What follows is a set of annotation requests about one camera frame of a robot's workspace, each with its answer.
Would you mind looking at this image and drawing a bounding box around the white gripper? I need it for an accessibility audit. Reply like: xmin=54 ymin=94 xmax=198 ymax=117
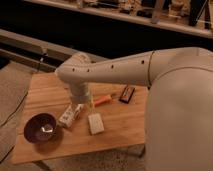
xmin=69 ymin=83 xmax=94 ymax=114

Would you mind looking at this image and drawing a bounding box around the white sponge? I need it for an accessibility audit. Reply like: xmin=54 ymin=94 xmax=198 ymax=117
xmin=88 ymin=113 xmax=104 ymax=135

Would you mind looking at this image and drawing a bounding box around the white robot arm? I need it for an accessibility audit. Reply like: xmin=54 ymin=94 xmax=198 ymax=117
xmin=56 ymin=47 xmax=213 ymax=171

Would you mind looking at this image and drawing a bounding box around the white plastic bottle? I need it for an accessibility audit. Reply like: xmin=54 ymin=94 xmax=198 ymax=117
xmin=59 ymin=104 xmax=84 ymax=128

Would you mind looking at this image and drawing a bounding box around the dark purple bowl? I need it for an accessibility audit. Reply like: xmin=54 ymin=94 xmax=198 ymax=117
xmin=23 ymin=113 xmax=57 ymax=144

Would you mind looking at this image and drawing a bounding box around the orange handled tool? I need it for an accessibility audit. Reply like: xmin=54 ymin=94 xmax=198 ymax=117
xmin=93 ymin=93 xmax=116 ymax=107

